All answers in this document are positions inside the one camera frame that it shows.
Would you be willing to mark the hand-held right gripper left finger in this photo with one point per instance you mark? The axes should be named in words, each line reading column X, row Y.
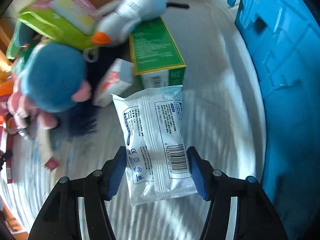
column 116, row 177

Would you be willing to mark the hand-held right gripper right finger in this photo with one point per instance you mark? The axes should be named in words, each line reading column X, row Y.
column 197, row 177

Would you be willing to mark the white face mask packet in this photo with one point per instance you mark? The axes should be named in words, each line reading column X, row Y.
column 150, row 130

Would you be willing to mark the blue plastic crate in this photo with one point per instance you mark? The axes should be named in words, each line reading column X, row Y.
column 287, row 80

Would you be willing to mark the pink pig plush with glasses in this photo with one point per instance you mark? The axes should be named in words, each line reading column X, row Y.
column 47, row 145

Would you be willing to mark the small white and red box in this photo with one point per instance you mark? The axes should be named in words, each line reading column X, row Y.
column 112, row 82

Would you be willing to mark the pig plush in blue shirt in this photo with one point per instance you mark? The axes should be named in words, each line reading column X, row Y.
column 50, row 77

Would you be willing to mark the green cardboard box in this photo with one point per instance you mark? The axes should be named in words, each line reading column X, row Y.
column 155, row 47

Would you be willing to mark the green and pink wipes pack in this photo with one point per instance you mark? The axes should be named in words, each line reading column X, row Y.
column 50, row 27

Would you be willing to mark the teal plush toy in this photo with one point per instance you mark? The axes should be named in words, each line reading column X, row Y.
column 17, row 40

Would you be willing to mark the white plush with orange nose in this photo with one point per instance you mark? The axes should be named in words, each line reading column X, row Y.
column 135, row 7

